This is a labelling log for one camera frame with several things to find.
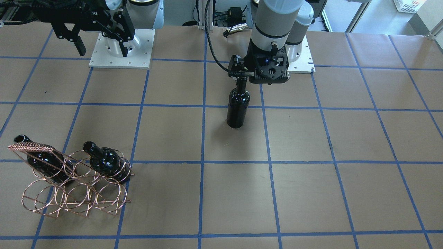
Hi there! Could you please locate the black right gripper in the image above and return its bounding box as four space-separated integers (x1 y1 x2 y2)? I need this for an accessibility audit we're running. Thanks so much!
31 0 135 58

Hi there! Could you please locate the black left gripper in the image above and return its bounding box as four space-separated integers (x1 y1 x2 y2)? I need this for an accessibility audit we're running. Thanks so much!
228 55 255 91

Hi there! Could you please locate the dark wine bottle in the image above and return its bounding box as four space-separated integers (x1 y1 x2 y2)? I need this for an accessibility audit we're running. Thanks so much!
83 141 130 183
227 77 250 129

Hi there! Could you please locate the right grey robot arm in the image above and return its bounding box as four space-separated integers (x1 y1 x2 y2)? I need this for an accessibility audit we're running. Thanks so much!
24 0 164 57

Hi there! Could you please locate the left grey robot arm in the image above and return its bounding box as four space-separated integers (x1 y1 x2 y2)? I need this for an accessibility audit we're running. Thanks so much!
228 0 314 93

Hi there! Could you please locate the dark wine bottle far slot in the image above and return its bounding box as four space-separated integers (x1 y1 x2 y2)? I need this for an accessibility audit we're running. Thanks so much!
26 151 75 185

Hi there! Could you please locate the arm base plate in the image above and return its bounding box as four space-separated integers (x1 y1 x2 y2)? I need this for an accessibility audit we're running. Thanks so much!
285 36 316 74
89 29 156 69

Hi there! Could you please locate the copper wire wine basket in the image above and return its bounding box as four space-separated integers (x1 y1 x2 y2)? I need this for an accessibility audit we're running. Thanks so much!
8 136 133 219

